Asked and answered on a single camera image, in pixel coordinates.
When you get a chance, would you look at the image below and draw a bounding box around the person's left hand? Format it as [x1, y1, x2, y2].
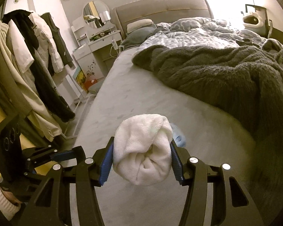
[0, 187, 22, 206]

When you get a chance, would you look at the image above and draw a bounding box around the beige pillow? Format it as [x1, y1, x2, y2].
[127, 19, 153, 34]

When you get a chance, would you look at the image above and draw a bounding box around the round vanity mirror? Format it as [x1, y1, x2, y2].
[83, 0, 111, 29]

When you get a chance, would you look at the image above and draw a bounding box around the colourful picture frame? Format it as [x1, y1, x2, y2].
[72, 66, 87, 92]

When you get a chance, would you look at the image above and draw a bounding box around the grey patterned duvet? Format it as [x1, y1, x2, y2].
[138, 17, 266, 51]

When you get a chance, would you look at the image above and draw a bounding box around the grey cushioned stool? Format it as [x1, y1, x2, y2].
[88, 78, 105, 95]

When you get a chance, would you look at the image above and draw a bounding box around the olive hanging jacket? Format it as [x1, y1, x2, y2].
[0, 50, 49, 147]

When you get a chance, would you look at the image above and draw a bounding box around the beige hanging coat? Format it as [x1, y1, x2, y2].
[0, 21, 62, 142]

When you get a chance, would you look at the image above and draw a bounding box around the white vanity desk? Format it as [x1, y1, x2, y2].
[71, 10, 123, 81]

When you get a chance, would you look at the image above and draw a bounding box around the grey bed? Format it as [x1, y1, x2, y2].
[70, 0, 283, 226]

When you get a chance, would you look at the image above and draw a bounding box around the blue white tissue pack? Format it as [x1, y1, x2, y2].
[170, 123, 186, 147]

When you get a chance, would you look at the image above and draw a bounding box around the white cat bed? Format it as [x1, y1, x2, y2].
[242, 12, 265, 31]

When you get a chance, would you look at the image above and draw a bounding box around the grey pillow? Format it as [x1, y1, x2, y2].
[120, 27, 157, 50]

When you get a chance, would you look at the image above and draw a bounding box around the dark grey fleece blanket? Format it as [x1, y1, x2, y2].
[132, 44, 283, 223]

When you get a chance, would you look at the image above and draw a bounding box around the white clothes rack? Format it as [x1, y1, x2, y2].
[49, 65, 98, 139]

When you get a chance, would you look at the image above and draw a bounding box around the white charger with cable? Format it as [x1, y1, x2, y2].
[109, 38, 119, 58]

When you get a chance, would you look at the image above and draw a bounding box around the black hanging garment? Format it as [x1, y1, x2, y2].
[2, 9, 75, 122]

